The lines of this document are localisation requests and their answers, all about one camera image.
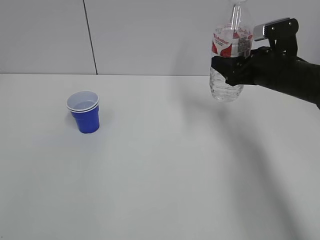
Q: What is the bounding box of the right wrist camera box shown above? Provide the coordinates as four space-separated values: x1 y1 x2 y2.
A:
253 17 299 57

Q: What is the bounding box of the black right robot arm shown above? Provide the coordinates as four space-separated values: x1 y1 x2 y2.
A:
211 46 320 107

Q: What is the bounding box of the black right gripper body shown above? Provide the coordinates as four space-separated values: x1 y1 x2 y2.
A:
226 53 275 86

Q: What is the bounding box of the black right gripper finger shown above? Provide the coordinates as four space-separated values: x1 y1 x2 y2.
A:
211 56 243 86
250 46 272 59

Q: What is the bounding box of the blue paper cup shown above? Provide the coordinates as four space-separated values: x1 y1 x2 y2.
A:
66 91 100 134

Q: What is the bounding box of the clear Wahaha water bottle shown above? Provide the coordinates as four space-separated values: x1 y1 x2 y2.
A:
209 0 254 103

